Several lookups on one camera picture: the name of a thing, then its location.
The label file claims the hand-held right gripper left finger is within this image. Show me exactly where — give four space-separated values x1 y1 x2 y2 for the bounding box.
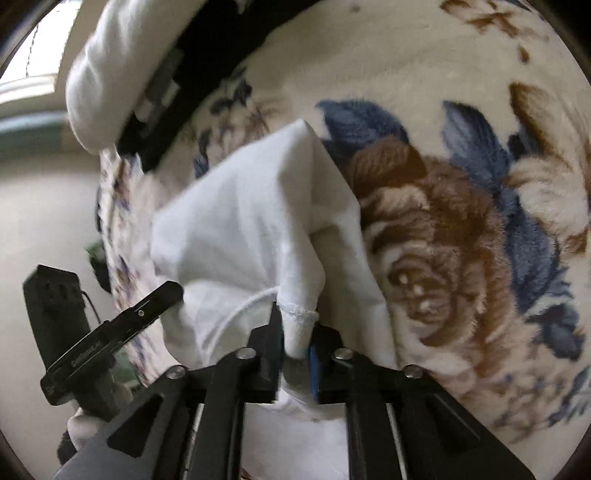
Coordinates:
53 302 284 480

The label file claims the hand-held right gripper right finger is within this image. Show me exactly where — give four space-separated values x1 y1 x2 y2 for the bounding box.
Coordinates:
308 323 539 480

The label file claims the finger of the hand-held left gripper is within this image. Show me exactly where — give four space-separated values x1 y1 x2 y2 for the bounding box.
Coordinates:
99 281 185 342

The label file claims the white shirt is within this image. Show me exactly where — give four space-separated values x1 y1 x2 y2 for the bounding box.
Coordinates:
150 119 400 480

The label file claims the person's left hand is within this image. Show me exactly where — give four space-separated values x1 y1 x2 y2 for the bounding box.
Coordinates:
67 382 136 455

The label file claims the dark object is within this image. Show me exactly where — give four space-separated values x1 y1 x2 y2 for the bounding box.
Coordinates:
85 240 112 296

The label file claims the white folded cloth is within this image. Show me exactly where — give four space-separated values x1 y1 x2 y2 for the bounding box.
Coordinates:
65 0 245 155

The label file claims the black cloth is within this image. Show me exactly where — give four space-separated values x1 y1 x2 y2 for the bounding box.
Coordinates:
115 0 324 172

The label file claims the floral fleece blanket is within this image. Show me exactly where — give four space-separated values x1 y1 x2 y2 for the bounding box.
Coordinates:
95 0 591 480

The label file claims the black cable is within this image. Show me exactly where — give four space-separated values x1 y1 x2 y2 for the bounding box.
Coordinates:
79 288 103 326

